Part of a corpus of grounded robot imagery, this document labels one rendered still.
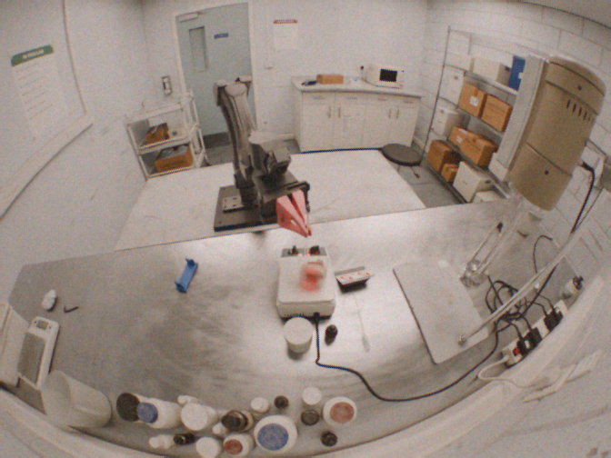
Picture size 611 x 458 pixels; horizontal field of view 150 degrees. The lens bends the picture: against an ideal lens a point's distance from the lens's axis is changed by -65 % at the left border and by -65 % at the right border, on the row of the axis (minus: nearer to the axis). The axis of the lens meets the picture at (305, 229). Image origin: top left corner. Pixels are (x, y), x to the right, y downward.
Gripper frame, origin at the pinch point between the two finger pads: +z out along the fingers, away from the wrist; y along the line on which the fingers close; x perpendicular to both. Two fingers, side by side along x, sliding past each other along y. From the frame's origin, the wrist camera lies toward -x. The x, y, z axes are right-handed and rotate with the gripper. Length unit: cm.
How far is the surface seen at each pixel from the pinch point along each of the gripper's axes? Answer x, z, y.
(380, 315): 24.0, 14.6, 13.3
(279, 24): -44, -278, 118
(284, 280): 15.9, -2.0, -4.2
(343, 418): 12.6, 28.6, -9.0
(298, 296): 15.7, 3.2, -3.4
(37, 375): 22, -3, -92
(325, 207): 25.7, -26.2, 23.2
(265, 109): 76, -281, 96
